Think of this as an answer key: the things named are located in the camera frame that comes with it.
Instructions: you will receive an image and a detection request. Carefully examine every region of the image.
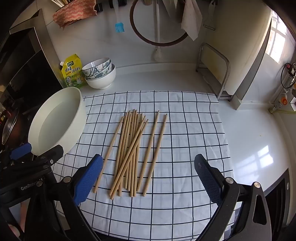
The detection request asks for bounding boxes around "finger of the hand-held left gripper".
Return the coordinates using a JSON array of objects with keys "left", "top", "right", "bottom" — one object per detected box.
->
[
  {"left": 30, "top": 145, "right": 64, "bottom": 179},
  {"left": 0, "top": 142, "right": 32, "bottom": 169}
]

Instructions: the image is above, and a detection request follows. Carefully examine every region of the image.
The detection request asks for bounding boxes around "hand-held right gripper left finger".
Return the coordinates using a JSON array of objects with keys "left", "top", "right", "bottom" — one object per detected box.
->
[{"left": 30, "top": 154, "right": 103, "bottom": 241}]

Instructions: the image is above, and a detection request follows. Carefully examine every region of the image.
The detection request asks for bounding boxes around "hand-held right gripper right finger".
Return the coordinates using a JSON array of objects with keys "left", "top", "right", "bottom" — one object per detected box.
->
[{"left": 194, "top": 153, "right": 272, "bottom": 241}]

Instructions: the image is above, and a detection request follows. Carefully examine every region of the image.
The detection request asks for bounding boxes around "white round basin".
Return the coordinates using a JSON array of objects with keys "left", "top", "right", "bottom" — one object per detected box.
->
[{"left": 28, "top": 87, "right": 87, "bottom": 156}]

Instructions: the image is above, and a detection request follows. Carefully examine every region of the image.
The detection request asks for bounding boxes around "pile of wooden chopsticks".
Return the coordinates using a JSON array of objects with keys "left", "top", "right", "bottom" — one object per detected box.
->
[{"left": 93, "top": 109, "right": 167, "bottom": 200}]

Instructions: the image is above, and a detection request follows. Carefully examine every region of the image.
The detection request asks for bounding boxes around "cooking pot with lid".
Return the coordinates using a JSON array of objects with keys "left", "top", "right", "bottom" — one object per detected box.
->
[{"left": 0, "top": 109, "right": 23, "bottom": 145}]

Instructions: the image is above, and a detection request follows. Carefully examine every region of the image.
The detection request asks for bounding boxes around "white black-checked cloth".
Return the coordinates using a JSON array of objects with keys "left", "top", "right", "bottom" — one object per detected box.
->
[{"left": 50, "top": 90, "right": 234, "bottom": 241}]

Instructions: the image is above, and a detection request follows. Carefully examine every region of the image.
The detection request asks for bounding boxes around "black glass cooktop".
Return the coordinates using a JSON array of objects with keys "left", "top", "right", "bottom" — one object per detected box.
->
[{"left": 0, "top": 9, "right": 64, "bottom": 149}]

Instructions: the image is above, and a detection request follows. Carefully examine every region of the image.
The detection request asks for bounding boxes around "yellow seasoning pouch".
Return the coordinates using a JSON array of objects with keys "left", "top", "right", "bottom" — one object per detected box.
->
[{"left": 60, "top": 54, "right": 88, "bottom": 89}]

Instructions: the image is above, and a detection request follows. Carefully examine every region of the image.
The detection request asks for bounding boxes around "plain white bowl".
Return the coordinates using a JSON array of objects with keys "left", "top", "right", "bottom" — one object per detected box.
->
[{"left": 85, "top": 64, "right": 116, "bottom": 90}]

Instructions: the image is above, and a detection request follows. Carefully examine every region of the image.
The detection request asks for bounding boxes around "blue patterned bowl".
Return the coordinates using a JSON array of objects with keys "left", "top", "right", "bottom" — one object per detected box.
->
[
  {"left": 84, "top": 64, "right": 113, "bottom": 80},
  {"left": 82, "top": 58, "right": 112, "bottom": 76}
]

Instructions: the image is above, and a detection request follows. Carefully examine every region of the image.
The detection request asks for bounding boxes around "gas valve with orange knob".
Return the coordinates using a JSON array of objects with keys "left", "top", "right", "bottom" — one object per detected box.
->
[{"left": 268, "top": 91, "right": 296, "bottom": 114}]

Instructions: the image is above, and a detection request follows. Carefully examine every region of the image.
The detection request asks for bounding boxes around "metal board rack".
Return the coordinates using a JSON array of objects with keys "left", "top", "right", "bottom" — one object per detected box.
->
[{"left": 196, "top": 42, "right": 231, "bottom": 102}]

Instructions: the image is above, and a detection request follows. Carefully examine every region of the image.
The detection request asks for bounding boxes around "white cutting board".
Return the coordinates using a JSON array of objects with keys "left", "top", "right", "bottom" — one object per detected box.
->
[{"left": 215, "top": 16, "right": 272, "bottom": 111}]

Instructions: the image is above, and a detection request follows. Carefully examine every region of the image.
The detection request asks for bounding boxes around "pink dish cloth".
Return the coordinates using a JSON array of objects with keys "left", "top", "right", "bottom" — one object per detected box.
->
[{"left": 53, "top": 0, "right": 97, "bottom": 28}]

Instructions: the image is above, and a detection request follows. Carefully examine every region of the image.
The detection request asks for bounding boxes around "blue silicone brush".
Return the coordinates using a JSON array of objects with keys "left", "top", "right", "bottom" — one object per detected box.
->
[{"left": 112, "top": 0, "right": 125, "bottom": 33}]

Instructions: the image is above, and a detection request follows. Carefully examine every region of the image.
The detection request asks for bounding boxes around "brown-rimmed glass lid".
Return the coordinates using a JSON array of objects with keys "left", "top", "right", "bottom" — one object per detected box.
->
[{"left": 129, "top": 0, "right": 189, "bottom": 47}]

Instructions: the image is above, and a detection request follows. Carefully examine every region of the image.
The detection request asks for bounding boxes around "white hanging rag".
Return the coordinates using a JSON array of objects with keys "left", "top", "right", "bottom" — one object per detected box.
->
[{"left": 181, "top": 0, "right": 203, "bottom": 42}]

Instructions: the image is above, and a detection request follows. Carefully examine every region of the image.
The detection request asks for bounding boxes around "metal peeler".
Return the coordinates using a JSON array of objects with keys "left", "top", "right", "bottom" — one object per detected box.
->
[{"left": 203, "top": 0, "right": 216, "bottom": 30}]

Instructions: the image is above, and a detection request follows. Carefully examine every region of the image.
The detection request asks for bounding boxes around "window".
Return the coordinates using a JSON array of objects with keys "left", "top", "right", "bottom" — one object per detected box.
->
[{"left": 266, "top": 17, "right": 296, "bottom": 64}]

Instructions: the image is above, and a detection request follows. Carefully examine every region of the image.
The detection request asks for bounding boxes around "gas alarm with black cable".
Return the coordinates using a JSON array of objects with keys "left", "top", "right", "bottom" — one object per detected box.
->
[{"left": 280, "top": 62, "right": 296, "bottom": 89}]

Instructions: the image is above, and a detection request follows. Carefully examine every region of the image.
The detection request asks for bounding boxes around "white long-handled brush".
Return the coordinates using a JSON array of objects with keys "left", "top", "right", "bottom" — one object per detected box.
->
[{"left": 151, "top": 0, "right": 163, "bottom": 62}]

